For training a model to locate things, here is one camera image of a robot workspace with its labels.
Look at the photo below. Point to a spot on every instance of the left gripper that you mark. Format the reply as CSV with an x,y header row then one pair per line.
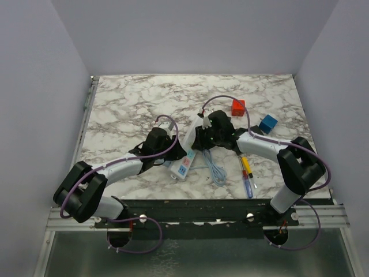
x,y
176,154

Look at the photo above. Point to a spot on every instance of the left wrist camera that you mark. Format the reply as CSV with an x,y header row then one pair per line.
x,y
167,125

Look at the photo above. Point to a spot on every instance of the yellow handled screwdriver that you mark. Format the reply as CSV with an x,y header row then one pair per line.
x,y
247,167

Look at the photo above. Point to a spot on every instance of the blue cube plug adapter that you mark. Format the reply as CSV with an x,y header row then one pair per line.
x,y
267,124

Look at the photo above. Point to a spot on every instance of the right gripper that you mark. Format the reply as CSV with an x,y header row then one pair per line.
x,y
200,142

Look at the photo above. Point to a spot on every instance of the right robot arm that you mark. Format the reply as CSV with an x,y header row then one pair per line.
x,y
300,166

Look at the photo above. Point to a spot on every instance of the white power strip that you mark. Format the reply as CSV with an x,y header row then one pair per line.
x,y
180,168

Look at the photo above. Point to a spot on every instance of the red cube plug adapter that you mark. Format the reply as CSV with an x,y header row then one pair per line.
x,y
237,109

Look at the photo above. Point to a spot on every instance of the blue handled screwdriver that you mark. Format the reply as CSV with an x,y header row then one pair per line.
x,y
247,185

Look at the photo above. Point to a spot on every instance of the aluminium rail frame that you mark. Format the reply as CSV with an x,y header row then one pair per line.
x,y
122,108

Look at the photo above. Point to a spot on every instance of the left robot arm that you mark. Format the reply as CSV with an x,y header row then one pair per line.
x,y
80,195

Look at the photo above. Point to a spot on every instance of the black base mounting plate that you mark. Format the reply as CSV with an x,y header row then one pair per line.
x,y
199,219

